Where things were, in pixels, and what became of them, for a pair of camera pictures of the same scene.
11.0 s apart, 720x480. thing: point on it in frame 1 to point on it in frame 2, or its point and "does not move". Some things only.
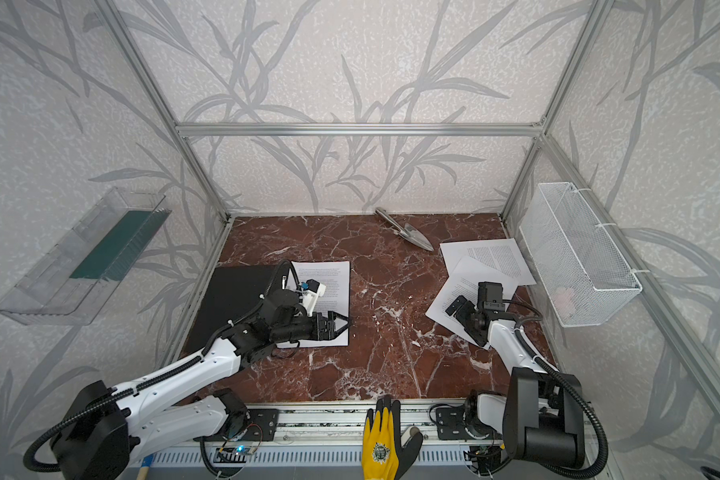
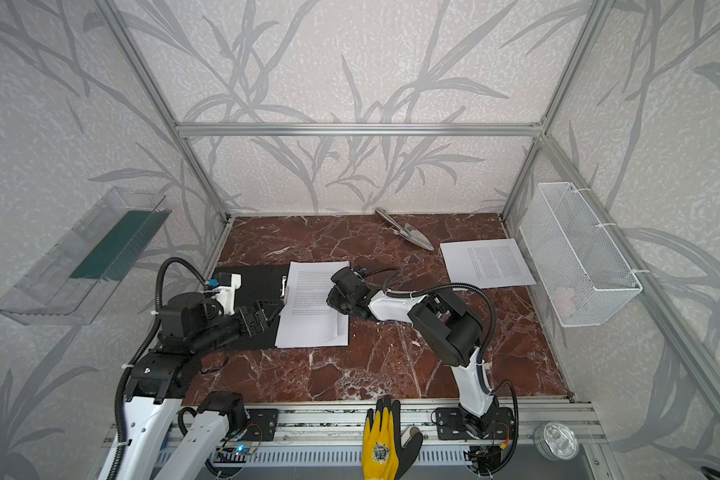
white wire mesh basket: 578,275 does not move
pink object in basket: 565,301 does not move
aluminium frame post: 112,16 does not move
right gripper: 468,311 to 341,298
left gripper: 321,327 to 252,319
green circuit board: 232,455 does not move
